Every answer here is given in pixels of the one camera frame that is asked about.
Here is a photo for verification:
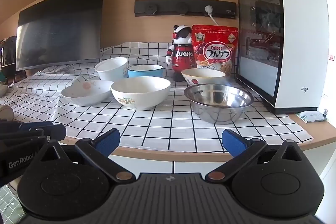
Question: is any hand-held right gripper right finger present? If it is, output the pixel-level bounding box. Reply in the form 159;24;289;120
205;129;306;184

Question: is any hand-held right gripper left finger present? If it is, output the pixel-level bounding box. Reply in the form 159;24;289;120
39;128;135;184

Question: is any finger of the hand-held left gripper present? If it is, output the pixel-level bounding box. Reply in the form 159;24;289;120
0;125;67;146
0;119;54;135

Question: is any stainless steel bowl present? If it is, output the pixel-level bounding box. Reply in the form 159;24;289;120
184;84;255;125

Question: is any white scalloped printed plate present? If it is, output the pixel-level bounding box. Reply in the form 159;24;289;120
61;80;114;106

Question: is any large white ceramic bowl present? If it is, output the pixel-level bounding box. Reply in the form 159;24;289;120
111;76;172;111

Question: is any large white plastic bowl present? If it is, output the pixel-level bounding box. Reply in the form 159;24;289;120
94;57;129;82

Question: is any white strawberry print bowl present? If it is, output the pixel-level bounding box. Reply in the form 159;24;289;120
181;68;227;87

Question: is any blue enamel bowl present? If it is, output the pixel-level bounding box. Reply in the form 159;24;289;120
127;64;164;79

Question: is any beige round object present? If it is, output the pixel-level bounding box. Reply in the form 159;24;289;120
0;105;15;122

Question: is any green checked cloth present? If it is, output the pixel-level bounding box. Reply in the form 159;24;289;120
0;183;25;224

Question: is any white cabinet front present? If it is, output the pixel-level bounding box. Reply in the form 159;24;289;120
109;154;229;175

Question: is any white black checked tablecloth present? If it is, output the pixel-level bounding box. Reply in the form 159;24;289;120
0;42;314;153

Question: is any black appliance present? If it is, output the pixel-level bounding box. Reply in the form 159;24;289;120
0;36;17;67

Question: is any wet wipes packet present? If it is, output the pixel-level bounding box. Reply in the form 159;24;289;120
295;111;328;123

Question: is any red cereal bag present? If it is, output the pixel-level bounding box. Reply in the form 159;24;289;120
192;25;239;75

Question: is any red panda robot figurine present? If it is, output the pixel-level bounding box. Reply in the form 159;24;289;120
167;25;197;82

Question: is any black computer monitor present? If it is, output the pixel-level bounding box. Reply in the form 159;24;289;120
16;0;106;72

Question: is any white computer case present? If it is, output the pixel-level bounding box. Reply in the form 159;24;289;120
236;0;330;115

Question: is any black wall power strip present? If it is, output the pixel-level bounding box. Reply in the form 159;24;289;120
135;0;237;17

